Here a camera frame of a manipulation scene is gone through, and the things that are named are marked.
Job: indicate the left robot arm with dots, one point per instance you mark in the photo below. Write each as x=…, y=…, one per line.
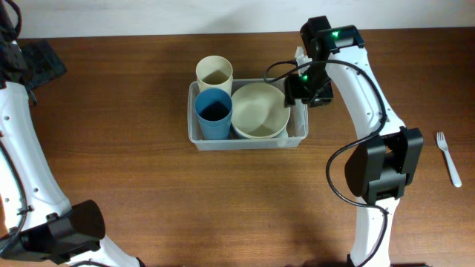
x=40, y=220

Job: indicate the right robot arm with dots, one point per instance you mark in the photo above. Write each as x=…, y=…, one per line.
x=385, y=153

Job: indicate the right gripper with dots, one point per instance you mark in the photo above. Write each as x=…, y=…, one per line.
x=292, y=90

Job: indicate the blue cup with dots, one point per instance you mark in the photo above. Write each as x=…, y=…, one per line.
x=213, y=107
x=220, y=132

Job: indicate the blue bowl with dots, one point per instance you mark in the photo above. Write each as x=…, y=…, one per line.
x=237, y=135

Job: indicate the white plastic spoon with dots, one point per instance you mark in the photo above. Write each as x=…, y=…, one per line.
x=283, y=134

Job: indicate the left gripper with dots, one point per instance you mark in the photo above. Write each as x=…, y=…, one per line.
x=46, y=59

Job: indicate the cream bowl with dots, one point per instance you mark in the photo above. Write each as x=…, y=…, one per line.
x=258, y=111

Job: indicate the white plastic fork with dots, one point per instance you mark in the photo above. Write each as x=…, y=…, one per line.
x=443, y=146

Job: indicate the cream cup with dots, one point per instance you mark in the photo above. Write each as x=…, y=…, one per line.
x=215, y=72

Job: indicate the clear plastic container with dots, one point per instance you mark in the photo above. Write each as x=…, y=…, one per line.
x=297, y=128

